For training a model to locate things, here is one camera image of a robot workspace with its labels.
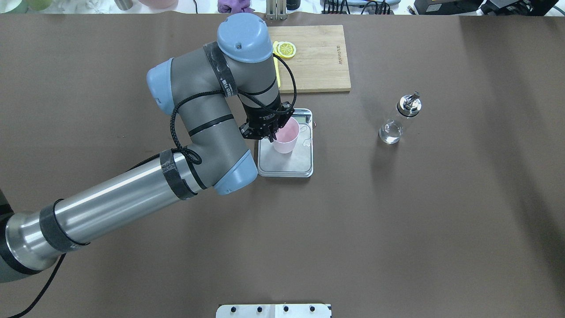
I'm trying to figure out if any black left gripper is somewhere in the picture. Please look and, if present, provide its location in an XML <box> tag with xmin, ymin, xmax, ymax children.
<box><xmin>239</xmin><ymin>102</ymin><xmax>294</xmax><ymax>143</ymax></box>

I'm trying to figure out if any pink plastic cup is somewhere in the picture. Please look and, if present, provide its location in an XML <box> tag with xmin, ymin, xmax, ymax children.
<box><xmin>274</xmin><ymin>117</ymin><xmax>300</xmax><ymax>154</ymax></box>

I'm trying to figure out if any glass sauce bottle metal spout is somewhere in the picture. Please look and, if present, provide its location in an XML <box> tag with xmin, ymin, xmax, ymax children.
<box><xmin>379</xmin><ymin>92</ymin><xmax>422</xmax><ymax>144</ymax></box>

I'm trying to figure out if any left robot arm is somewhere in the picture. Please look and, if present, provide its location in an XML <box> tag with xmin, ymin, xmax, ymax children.
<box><xmin>1</xmin><ymin>13</ymin><xmax>294</xmax><ymax>283</ymax></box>

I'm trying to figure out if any digital kitchen scale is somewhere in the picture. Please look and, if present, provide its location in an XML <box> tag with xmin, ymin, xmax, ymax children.
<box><xmin>257</xmin><ymin>108</ymin><xmax>315</xmax><ymax>178</ymax></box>

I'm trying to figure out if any yellow plastic knife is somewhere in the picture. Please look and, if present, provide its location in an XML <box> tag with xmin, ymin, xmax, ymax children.
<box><xmin>273</xmin><ymin>56</ymin><xmax>281</xmax><ymax>88</ymax></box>

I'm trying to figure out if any wooden cutting board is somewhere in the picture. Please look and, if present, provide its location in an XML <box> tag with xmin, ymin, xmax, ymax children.
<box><xmin>269</xmin><ymin>25</ymin><xmax>351</xmax><ymax>93</ymax></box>

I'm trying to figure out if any pink bowl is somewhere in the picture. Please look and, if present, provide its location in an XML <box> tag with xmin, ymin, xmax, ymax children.
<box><xmin>139</xmin><ymin>0</ymin><xmax>178</xmax><ymax>10</ymax></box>

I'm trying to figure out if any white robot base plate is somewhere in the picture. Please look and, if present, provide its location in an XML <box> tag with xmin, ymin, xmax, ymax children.
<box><xmin>215</xmin><ymin>303</ymin><xmax>332</xmax><ymax>318</ymax></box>

